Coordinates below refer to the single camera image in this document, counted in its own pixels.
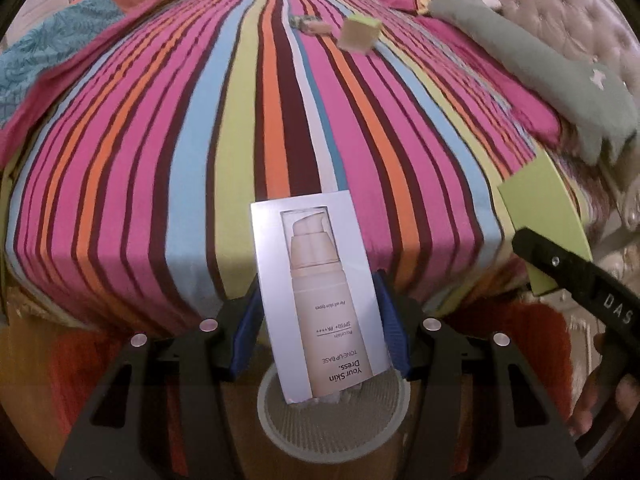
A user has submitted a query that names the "cream tufted headboard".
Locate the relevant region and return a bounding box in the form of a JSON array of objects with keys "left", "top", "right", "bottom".
[{"left": 417, "top": 0, "right": 640, "bottom": 91}]

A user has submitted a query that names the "teal and orange quilt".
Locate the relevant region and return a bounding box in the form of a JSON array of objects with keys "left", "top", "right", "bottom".
[{"left": 0, "top": 0, "right": 228, "bottom": 166}]

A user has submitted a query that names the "white wastebasket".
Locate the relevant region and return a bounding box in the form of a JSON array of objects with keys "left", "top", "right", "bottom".
[{"left": 256, "top": 365, "right": 412, "bottom": 461}]

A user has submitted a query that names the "green long pillow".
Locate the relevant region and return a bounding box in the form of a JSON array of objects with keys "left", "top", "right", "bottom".
[{"left": 427, "top": 0, "right": 638, "bottom": 166}]

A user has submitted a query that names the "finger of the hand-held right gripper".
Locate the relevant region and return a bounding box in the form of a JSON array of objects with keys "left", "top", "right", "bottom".
[{"left": 511, "top": 227, "right": 601, "bottom": 306}]

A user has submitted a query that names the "pale green cardboard box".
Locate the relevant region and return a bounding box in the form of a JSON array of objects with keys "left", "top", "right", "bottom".
[{"left": 336, "top": 14, "right": 382, "bottom": 53}]

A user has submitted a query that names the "white cosmetics box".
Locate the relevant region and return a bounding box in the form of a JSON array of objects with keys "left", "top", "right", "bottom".
[{"left": 250, "top": 191, "right": 392, "bottom": 405}]

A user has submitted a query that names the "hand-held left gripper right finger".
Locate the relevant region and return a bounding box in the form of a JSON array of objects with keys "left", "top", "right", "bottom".
[{"left": 372, "top": 269, "right": 586, "bottom": 480}]

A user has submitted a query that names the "cream carved bed frame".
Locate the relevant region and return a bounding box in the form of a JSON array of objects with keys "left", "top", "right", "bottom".
[{"left": 585, "top": 155, "right": 640, "bottom": 286}]

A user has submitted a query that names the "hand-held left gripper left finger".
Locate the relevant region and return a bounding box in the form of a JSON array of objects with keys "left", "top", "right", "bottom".
[{"left": 54, "top": 272, "right": 266, "bottom": 480}]

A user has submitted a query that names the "person's right hand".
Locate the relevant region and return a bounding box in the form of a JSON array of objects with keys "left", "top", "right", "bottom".
[{"left": 569, "top": 375, "right": 640, "bottom": 437}]

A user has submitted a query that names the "bright green cardboard box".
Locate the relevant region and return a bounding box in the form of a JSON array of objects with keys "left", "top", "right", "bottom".
[{"left": 497, "top": 152, "right": 594, "bottom": 297}]

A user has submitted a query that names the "striped bed sheet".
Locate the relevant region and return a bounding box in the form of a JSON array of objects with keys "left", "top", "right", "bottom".
[{"left": 0, "top": 0, "right": 596, "bottom": 341}]

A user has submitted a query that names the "red shaggy rug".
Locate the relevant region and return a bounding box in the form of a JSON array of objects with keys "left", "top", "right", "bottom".
[{"left": 47, "top": 300, "right": 606, "bottom": 431}]

